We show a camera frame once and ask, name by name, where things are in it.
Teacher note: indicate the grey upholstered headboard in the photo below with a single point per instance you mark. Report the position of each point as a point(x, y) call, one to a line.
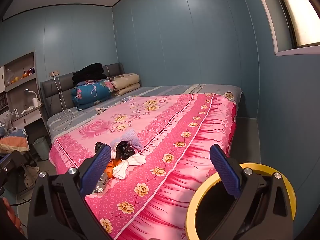
point(57, 87)

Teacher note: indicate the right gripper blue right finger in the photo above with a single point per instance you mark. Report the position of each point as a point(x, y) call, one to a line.
point(228, 169)

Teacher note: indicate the light green waste bin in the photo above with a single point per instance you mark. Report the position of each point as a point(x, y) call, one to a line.
point(42, 148)

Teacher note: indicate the wall power socket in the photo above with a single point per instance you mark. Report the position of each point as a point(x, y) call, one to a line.
point(54, 73)

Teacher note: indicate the black clothing pile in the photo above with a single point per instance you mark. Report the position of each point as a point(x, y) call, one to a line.
point(91, 72)

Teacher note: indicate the beige folded quilt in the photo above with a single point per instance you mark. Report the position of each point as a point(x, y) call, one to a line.
point(125, 83)

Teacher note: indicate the black plastic bag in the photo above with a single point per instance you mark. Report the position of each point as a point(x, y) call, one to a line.
point(124, 150)

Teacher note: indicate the white desk lamp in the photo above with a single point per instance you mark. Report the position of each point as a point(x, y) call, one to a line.
point(35, 100)

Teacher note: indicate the orange grey blanket on chair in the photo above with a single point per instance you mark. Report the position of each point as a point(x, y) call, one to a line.
point(12, 139)

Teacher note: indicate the window with white frame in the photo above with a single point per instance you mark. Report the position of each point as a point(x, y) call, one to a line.
point(294, 26)

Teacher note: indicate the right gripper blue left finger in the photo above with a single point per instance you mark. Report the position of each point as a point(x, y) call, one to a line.
point(92, 168)

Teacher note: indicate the white tissue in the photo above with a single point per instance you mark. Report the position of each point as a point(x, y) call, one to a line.
point(120, 171)

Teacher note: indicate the small cloth item on bed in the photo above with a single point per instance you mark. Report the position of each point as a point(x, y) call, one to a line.
point(99, 110)

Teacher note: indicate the grey striped bed mattress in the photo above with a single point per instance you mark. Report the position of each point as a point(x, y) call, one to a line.
point(60, 121)

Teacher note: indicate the blue floral folded quilt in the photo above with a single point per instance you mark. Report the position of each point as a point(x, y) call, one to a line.
point(92, 93)

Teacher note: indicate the purple foam net bundle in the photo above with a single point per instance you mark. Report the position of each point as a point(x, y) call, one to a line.
point(131, 137)

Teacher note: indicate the orange peel piece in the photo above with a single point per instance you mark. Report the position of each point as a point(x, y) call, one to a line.
point(110, 166)

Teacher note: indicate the pink floral quilt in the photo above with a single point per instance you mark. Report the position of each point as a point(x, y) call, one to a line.
point(175, 134)

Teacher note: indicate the yellow rimmed black trash bin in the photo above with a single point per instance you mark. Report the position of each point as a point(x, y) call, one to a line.
point(265, 209)

